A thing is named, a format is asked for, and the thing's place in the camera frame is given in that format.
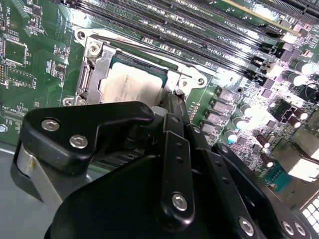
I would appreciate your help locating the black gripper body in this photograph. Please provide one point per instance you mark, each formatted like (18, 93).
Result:
(112, 204)

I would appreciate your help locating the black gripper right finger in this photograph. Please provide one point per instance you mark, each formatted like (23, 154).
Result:
(234, 204)

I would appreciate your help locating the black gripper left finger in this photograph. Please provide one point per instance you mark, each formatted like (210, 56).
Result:
(62, 139)

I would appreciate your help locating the metal socket cover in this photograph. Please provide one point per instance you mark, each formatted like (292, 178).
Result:
(101, 74)

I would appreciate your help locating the silver CPU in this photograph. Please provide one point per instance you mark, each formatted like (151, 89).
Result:
(129, 84)

